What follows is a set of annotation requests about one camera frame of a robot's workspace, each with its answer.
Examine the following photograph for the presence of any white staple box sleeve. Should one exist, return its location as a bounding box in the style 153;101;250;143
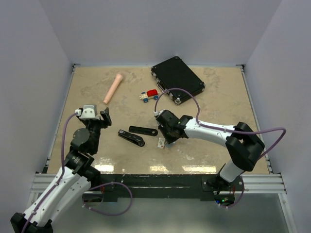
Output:
157;137;165;149

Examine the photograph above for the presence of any black stapler base plate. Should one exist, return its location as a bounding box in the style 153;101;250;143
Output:
129;126;158;136

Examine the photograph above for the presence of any black stapler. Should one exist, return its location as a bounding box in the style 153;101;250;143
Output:
118;130;145;147

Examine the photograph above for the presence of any staple tray with staples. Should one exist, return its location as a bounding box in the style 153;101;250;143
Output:
164;142;175;149

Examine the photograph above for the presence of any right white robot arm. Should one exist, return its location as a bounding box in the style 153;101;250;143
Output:
154;110;265;191

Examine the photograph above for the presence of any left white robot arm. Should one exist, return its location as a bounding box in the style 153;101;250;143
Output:
10;105;112;233

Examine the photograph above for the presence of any red white toy car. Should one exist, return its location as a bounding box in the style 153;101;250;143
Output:
139;89;159;103

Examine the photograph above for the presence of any pink plastic flashlight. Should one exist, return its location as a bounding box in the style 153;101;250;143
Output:
103;73;124;104

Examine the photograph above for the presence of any black metal-edged briefcase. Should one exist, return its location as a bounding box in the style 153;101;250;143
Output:
151;56;206;105

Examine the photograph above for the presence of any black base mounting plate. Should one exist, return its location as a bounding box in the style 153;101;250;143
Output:
72;173;246;202

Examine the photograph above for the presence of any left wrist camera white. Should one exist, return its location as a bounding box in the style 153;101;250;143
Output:
75;104;100;120

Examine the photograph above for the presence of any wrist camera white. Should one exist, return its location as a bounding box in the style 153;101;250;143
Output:
75;104;100;120
154;109;165;118

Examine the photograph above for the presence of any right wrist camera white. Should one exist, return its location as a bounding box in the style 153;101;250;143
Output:
154;109;165;118

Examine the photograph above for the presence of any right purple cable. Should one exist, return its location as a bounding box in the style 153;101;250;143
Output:
154;88;287;210

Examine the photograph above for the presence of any aluminium frame rail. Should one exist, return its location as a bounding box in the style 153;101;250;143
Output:
242;174;286;194

